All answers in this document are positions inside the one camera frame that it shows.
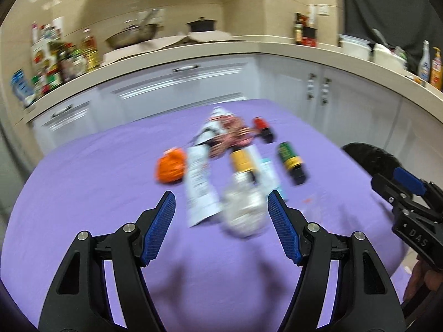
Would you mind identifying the green small bottle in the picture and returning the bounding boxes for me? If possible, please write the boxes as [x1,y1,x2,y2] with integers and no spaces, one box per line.
[277,142,307,185]

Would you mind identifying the white teal tube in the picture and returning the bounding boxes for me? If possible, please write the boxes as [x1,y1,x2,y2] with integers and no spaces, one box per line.
[259,158,286,200]

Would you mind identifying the red small bottle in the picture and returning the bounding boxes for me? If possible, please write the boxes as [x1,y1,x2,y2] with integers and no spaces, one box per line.
[253,117,275,143]

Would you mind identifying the white plastic bag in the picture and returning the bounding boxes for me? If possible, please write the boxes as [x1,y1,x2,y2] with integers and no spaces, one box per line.
[220,172,267,238]

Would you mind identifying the yellow label small bottle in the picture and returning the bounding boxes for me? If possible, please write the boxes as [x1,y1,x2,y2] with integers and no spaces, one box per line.
[230,148,257,183]

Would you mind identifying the white printed wipes packet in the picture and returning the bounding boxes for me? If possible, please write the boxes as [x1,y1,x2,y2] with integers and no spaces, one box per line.
[184,145,222,227]

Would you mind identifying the red checkered ribbon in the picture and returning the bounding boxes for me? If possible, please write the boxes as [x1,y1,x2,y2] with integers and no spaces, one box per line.
[210,115,258,158]

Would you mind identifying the small orange bag ball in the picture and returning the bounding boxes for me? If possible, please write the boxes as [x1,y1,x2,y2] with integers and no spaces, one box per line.
[155,147,186,184]

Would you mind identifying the silver printed snack wrapper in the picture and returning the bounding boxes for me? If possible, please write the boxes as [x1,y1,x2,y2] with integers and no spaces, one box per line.
[189,107,233,147]

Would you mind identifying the black trash bin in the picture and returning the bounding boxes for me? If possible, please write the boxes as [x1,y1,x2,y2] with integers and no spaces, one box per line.
[342,142,403,180]

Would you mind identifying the white kitchen cabinets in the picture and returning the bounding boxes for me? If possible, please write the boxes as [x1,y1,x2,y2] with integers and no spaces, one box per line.
[28,54,442,184]

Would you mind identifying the person's right hand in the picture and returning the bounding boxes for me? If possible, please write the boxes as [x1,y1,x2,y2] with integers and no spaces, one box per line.
[403,257,443,301]

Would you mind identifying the orange dish soap bottle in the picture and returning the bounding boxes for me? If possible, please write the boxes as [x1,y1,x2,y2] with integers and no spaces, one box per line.
[429,46,442,90]

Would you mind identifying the white spray bottle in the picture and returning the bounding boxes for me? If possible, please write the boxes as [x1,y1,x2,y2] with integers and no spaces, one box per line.
[418,40,430,82]

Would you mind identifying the white rectangular container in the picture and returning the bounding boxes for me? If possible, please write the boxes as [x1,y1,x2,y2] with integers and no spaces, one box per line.
[372,43,405,74]

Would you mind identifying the white food container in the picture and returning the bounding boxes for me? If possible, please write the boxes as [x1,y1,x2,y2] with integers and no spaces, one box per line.
[339,35,372,61]

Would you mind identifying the purple tablecloth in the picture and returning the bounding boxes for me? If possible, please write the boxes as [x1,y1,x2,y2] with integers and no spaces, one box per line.
[1,100,408,331]

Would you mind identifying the red black box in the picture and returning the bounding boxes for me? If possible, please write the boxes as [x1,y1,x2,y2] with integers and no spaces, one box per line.
[302,26,317,47]

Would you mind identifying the black curtain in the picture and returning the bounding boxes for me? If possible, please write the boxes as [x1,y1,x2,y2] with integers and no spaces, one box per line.
[343,0,442,74]

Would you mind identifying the dark sauce bottle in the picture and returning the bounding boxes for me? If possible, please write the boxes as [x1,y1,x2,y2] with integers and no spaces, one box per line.
[293,13,303,45]

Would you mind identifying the blue white bag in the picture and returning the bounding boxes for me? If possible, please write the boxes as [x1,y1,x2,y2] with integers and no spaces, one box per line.
[11,69,35,108]

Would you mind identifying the black pot with lid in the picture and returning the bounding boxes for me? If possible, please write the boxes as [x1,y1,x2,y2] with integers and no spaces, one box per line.
[187,17,216,32]

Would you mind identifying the cooking oil bottle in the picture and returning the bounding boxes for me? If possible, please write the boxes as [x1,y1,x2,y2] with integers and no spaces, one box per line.
[81,28,99,72]

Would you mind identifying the steel wok pan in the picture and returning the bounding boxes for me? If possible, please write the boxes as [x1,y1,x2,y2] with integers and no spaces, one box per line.
[105,8,163,50]

